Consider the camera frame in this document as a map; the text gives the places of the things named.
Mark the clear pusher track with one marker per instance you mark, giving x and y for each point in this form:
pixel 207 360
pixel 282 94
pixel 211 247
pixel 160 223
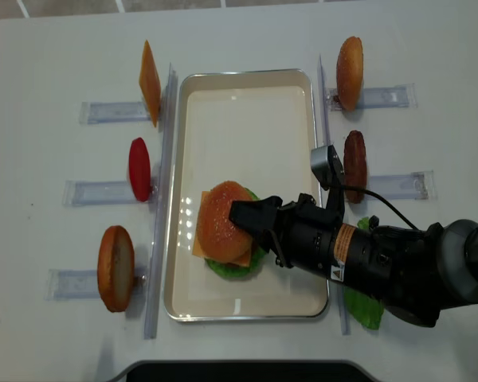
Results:
pixel 70 284
pixel 120 112
pixel 89 193
pixel 400 96
pixel 411 186

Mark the lettuce on burger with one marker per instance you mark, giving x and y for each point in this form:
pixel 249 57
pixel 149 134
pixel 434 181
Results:
pixel 220 241

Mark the green lettuce leaf right rack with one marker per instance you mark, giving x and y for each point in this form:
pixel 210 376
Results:
pixel 365 310

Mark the bun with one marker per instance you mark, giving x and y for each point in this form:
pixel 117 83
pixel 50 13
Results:
pixel 223 221

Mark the metal serving tray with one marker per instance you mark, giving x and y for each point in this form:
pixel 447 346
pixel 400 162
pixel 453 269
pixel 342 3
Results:
pixel 258 129

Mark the clear pusher track right far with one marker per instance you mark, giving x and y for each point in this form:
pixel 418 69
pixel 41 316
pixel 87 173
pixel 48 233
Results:
pixel 400 96

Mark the orange cheese slice left rack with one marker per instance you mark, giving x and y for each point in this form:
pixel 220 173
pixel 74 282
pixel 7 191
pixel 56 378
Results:
pixel 150 84

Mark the clear pusher track left middle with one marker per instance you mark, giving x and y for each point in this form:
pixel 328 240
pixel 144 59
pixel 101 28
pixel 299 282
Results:
pixel 89 193

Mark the clear long rail right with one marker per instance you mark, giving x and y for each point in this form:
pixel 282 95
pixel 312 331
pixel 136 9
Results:
pixel 344 316

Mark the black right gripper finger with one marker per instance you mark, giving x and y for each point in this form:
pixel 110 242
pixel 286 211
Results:
pixel 255 217
pixel 268 240

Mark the cheese slice on burger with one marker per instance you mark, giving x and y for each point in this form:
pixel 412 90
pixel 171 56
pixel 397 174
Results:
pixel 201 238

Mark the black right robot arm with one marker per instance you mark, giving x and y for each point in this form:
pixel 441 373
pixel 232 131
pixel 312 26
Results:
pixel 414 274

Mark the clear pusher track right middle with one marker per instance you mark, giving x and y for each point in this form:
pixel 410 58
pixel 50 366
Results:
pixel 411 186

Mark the spare top bun right rack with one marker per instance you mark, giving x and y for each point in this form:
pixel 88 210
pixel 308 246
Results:
pixel 349 73

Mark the clear pusher track left far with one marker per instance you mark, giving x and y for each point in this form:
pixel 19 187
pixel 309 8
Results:
pixel 120 112

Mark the bottom bun left rack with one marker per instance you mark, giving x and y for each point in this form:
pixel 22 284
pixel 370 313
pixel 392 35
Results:
pixel 116 269

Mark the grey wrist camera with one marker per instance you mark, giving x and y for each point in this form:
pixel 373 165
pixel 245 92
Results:
pixel 328 170

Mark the clear long rail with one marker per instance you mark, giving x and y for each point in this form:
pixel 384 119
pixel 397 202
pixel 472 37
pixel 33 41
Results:
pixel 162 205
pixel 344 316

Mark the brown meat patty right rack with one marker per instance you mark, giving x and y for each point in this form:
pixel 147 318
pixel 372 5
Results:
pixel 354 160

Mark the clear long rail left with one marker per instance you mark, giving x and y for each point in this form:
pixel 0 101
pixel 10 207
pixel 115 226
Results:
pixel 162 205

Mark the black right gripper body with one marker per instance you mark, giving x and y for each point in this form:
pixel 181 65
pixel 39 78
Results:
pixel 316 240

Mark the clear pusher track left near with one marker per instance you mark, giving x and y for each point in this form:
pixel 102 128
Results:
pixel 70 284

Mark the black base front edge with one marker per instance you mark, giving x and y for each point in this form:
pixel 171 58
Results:
pixel 247 371

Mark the red tomato slice left rack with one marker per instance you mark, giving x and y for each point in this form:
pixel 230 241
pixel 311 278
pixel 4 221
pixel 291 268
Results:
pixel 139 169

